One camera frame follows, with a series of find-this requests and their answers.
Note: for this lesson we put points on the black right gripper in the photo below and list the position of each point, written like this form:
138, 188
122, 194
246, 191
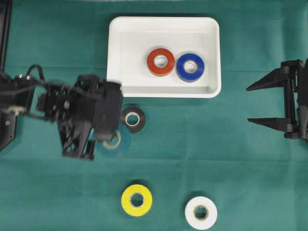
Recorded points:
293, 76

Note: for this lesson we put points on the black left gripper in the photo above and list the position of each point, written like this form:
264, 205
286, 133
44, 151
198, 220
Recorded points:
72, 108

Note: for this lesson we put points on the teal tape roll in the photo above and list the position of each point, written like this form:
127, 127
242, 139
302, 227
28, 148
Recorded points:
118, 146

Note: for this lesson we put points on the blue tape roll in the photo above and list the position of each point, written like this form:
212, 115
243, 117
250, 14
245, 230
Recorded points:
190, 67

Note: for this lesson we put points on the red tape roll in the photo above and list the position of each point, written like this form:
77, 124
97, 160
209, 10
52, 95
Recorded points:
160, 62

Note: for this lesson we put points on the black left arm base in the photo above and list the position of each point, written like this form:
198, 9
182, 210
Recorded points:
3, 72

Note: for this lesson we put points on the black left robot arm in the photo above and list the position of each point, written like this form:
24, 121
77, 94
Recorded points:
20, 97

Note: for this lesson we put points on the black tape roll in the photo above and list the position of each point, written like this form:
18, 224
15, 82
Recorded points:
133, 118

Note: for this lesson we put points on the white plastic tray case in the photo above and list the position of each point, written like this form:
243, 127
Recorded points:
132, 38

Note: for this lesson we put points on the yellow tape roll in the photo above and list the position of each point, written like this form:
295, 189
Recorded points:
136, 200

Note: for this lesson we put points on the white tape roll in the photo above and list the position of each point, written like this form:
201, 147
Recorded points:
201, 213

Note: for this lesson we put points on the green table cloth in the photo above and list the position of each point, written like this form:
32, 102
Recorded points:
257, 178

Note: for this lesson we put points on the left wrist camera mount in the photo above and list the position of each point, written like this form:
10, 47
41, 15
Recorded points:
107, 112

